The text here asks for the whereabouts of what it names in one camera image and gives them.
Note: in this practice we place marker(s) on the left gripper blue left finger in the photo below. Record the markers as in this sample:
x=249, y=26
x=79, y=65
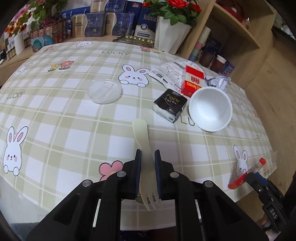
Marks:
x=132, y=178

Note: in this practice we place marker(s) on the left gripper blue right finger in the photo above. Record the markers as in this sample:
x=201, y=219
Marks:
x=165, y=183

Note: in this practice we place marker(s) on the cream plastic spork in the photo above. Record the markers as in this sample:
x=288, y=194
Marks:
x=148, y=181

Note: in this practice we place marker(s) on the red transparent lighter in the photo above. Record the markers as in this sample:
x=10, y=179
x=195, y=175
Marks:
x=241, y=179

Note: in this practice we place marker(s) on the black tissue pack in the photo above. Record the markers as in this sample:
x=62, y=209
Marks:
x=170, y=105

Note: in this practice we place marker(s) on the cream instant noodle bowl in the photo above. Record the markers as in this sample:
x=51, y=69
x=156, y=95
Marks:
x=210, y=109

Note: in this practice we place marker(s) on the white grey paper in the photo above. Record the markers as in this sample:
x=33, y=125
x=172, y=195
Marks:
x=219, y=82

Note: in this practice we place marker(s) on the clear plastic lid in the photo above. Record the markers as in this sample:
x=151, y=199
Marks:
x=104, y=91

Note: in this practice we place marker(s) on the green plaid rabbit tablecloth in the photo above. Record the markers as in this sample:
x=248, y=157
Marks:
x=53, y=136

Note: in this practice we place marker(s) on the red white cigarette pack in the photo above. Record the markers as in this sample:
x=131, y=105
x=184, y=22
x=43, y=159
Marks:
x=192, y=80

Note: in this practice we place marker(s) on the white printed flat paper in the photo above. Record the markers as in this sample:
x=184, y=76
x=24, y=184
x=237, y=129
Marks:
x=170, y=75

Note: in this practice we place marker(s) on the dark red drink cup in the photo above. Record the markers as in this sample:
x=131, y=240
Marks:
x=218, y=63

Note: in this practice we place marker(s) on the dark brown glass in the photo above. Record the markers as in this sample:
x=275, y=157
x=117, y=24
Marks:
x=206, y=58

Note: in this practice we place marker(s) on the purple small box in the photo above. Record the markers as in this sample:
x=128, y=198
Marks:
x=226, y=69

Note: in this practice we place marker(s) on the gold foil tray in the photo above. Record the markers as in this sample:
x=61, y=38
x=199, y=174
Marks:
x=135, y=41

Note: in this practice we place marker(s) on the white flower vase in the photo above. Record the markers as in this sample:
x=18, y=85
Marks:
x=169, y=38

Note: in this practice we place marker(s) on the stack of coloured paper cups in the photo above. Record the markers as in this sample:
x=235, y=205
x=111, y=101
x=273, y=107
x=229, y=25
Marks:
x=199, y=44

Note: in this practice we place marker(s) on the white blue milk carton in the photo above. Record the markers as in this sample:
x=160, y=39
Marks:
x=146, y=25

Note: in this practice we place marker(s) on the blue gift box middle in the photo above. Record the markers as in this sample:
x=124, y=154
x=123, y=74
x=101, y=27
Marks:
x=118, y=24

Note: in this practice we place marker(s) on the blue gift box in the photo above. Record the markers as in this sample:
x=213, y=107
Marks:
x=118, y=24
x=88, y=25
x=108, y=6

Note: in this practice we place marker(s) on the blue gift box lower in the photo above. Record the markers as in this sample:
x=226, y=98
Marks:
x=88, y=25

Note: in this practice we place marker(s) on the wooden shelf unit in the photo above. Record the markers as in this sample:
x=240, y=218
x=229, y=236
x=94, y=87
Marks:
x=249, y=37

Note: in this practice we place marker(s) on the red rose bouquet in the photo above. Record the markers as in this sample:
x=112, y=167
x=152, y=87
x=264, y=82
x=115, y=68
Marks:
x=185, y=12

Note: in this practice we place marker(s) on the blue gift box top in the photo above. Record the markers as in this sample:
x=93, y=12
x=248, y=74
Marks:
x=108, y=6

